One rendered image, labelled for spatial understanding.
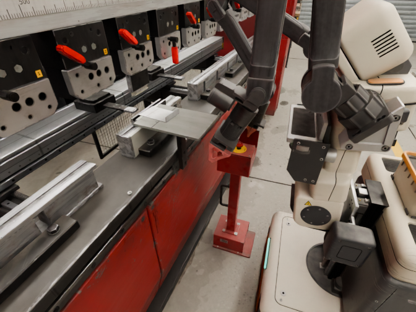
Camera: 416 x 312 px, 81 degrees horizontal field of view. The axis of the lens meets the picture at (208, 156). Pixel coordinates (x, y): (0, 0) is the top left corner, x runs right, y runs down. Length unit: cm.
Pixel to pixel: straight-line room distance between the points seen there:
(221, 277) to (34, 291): 109
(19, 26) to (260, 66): 48
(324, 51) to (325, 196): 52
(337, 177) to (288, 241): 64
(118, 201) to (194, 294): 90
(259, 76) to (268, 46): 6
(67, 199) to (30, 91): 31
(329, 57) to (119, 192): 68
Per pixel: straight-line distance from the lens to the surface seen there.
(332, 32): 56
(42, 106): 66
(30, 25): 65
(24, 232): 76
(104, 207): 81
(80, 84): 71
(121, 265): 92
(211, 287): 158
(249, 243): 173
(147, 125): 91
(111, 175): 91
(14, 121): 63
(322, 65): 55
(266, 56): 57
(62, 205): 79
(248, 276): 163
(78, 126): 111
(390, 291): 105
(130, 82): 91
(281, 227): 151
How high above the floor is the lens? 144
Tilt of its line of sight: 37 degrees down
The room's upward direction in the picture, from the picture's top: straight up
